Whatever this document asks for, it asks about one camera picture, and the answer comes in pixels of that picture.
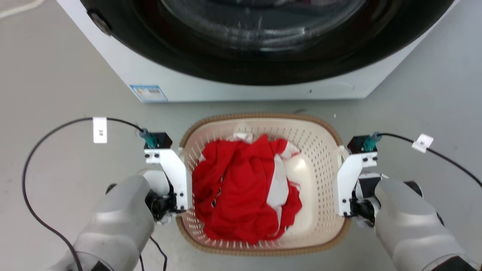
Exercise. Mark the white floor tape line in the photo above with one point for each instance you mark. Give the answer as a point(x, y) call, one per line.
point(20, 8)

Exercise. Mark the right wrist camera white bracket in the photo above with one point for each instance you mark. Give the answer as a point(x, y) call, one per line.
point(348, 177)

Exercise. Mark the black round washer door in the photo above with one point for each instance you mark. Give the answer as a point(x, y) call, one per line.
point(211, 60)

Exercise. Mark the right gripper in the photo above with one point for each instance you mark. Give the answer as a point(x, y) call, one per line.
point(362, 211)

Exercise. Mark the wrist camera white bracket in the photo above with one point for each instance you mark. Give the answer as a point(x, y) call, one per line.
point(177, 173)
point(348, 177)

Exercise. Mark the beige perforated laundry basket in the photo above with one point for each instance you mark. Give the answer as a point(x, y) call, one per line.
point(320, 177)

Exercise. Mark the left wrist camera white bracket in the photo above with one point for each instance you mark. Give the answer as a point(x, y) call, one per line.
point(177, 173)

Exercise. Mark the grey door hinge knob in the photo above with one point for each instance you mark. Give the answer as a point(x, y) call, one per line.
point(99, 22)

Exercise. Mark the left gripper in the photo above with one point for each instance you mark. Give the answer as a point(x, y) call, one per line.
point(162, 205)

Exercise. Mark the white washing machine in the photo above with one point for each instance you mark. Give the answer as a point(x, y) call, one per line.
point(241, 92)

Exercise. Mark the blue white label sticker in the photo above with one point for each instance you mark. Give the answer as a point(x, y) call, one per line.
point(149, 93)

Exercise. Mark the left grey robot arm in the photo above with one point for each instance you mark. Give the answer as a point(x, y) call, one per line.
point(113, 226)

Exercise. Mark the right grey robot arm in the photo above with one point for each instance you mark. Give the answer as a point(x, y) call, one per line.
point(410, 226)

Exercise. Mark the red garment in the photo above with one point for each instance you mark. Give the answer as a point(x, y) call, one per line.
point(237, 192)

